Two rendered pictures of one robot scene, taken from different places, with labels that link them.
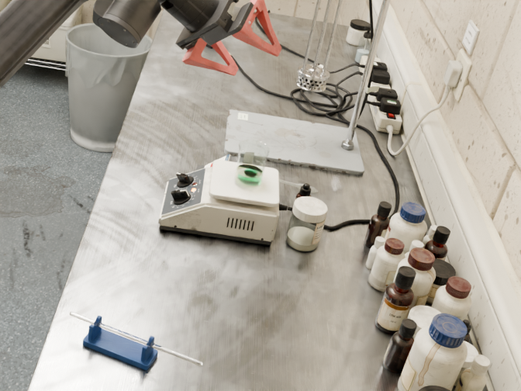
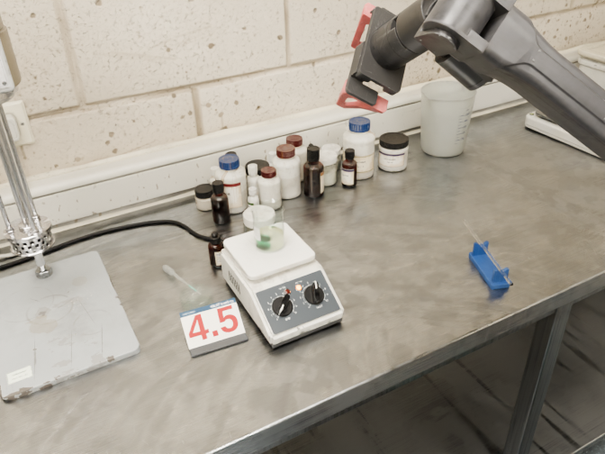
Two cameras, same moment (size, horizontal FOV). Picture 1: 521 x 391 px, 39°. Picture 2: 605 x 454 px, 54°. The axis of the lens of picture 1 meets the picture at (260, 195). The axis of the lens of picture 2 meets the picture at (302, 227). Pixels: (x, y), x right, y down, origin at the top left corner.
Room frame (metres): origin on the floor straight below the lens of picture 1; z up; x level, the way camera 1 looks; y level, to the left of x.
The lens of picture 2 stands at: (1.34, 0.79, 1.40)
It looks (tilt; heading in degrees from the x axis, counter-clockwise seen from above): 33 degrees down; 248
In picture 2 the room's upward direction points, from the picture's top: 2 degrees counter-clockwise
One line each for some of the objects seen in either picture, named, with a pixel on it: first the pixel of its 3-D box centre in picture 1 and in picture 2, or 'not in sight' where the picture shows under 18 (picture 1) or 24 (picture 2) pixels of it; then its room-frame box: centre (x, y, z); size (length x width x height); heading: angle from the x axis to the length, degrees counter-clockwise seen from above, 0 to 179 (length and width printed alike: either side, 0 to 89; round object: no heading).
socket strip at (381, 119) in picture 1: (378, 91); not in sight; (1.78, -0.25, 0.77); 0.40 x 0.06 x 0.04; 6
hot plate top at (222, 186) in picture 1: (244, 182); (268, 249); (1.10, 0.03, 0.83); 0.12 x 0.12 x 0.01; 6
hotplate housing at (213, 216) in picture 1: (226, 201); (276, 278); (1.09, 0.06, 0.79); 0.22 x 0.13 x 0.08; 96
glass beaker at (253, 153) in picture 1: (252, 164); (269, 225); (1.09, 0.02, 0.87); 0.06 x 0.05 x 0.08; 45
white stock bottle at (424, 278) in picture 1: (412, 282); (286, 170); (0.95, -0.27, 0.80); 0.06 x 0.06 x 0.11
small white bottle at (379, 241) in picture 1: (376, 253); (253, 201); (1.04, -0.21, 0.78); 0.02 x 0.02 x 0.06
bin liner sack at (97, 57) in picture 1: (107, 88); not in sight; (2.61, 0.68, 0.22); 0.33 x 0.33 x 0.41
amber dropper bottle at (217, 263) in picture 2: (303, 199); (216, 247); (1.16, -0.08, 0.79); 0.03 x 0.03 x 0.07
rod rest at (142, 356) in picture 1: (121, 340); (489, 263); (0.73, 0.15, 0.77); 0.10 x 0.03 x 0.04; 77
